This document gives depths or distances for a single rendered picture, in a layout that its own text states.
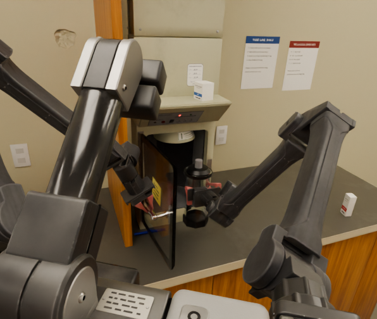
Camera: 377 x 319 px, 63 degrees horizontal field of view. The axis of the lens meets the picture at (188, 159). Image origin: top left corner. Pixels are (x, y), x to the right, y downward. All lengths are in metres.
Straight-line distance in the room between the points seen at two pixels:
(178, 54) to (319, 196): 0.74
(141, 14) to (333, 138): 0.71
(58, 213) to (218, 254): 1.02
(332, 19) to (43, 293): 1.97
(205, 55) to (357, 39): 1.27
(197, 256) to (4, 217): 0.82
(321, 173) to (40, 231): 0.46
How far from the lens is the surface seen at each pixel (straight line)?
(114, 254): 1.26
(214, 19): 1.16
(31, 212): 0.29
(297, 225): 0.51
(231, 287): 1.38
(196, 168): 1.13
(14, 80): 0.79
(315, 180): 0.57
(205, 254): 1.25
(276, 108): 1.94
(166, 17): 1.10
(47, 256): 0.28
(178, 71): 1.13
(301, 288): 0.43
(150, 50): 1.09
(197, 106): 1.06
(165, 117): 1.07
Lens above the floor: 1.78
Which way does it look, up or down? 25 degrees down
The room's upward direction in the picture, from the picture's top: 3 degrees clockwise
